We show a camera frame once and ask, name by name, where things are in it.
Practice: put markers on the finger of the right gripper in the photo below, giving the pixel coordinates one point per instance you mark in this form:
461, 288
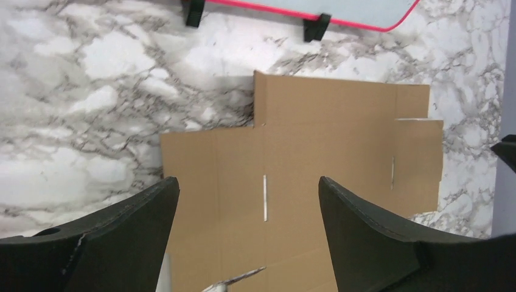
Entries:
505, 149

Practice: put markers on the pink framed whiteboard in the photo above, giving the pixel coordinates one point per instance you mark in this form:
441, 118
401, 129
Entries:
375, 15

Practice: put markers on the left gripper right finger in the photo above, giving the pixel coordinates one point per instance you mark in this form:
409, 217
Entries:
373, 249

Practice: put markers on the brown cardboard box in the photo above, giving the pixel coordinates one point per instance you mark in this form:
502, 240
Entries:
249, 195

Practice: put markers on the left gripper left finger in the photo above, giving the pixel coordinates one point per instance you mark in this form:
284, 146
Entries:
118, 248

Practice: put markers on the black whiteboard stand foot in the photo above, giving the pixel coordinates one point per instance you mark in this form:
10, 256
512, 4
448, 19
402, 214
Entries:
314, 29
193, 12

